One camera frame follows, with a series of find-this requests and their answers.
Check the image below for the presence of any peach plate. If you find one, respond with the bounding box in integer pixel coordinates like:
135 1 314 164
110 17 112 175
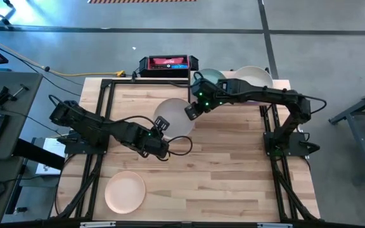
104 170 146 215

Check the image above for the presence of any black camera crossbar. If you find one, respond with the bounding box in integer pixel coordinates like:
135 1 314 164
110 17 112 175
0 218 365 228

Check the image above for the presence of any teal green plate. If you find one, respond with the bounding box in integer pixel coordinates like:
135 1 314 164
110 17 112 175
196 68 227 86

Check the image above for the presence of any red and black power station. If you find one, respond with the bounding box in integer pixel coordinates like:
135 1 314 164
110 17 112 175
138 54 200 79

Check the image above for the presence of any white paper sheet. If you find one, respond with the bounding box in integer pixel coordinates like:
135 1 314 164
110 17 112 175
35 137 67 176

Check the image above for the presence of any grey metal stand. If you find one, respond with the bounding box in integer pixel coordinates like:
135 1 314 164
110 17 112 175
329 82 365 185

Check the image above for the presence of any grey side desk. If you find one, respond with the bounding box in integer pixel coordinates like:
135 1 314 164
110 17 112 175
0 70 44 224

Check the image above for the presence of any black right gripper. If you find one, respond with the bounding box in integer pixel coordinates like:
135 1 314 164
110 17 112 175
184 79 233 122

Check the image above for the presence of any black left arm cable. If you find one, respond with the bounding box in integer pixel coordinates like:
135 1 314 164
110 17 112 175
48 94 193 162

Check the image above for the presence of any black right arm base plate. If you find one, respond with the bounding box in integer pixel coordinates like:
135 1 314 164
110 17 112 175
263 130 312 158

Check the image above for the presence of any light grey plate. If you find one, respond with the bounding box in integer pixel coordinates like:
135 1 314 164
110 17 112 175
153 98 196 141

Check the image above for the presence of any cream white plate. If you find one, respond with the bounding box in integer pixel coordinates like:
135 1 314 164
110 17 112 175
232 65 274 90

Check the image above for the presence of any yellow extension cord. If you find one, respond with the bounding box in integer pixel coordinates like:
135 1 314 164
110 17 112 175
0 30 127 78

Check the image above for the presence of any black desk support bar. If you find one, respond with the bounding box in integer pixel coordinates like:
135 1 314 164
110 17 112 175
12 138 66 171

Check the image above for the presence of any black aluminium table frame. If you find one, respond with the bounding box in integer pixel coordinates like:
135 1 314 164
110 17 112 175
51 77 321 222

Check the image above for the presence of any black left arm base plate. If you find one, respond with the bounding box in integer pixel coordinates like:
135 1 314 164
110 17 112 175
64 130 111 156

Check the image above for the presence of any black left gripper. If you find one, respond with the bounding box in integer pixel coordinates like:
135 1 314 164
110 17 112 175
131 115 171 160

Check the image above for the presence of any black clamp tool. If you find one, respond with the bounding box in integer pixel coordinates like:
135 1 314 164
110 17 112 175
0 84 30 108

